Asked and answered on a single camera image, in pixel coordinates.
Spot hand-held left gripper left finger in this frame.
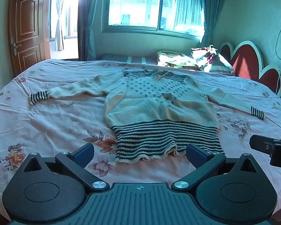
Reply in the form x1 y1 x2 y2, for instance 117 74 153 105
23 143 110 194

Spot red and white striped pillow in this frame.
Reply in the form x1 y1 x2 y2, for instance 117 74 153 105
190 45 235 76

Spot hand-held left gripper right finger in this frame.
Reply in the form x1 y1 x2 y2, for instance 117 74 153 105
171 143 258 193

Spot red and white headboard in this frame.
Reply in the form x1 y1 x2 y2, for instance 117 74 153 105
219 41 281 98

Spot cream and black striped sweater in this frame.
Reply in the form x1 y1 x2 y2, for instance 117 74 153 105
29 68 265 164

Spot yellow printed blanket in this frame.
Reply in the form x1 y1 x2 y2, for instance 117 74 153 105
156 50 200 70

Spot sheer white window curtain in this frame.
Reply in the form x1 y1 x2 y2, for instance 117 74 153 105
174 0 204 26

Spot thin wall cable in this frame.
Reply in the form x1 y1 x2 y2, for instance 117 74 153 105
275 20 281 95

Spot brown wooden door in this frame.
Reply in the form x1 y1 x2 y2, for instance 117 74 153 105
9 0 51 76

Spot sliding glass window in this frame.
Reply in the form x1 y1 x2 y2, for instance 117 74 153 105
102 0 205 41

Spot white hallway curtain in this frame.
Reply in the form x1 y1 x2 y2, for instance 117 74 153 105
55 0 67 51

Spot pink floral bedsheet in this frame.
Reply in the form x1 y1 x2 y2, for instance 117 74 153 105
0 58 281 221

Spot dark blue curtain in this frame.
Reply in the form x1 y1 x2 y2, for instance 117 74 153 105
78 0 102 61
200 0 229 50

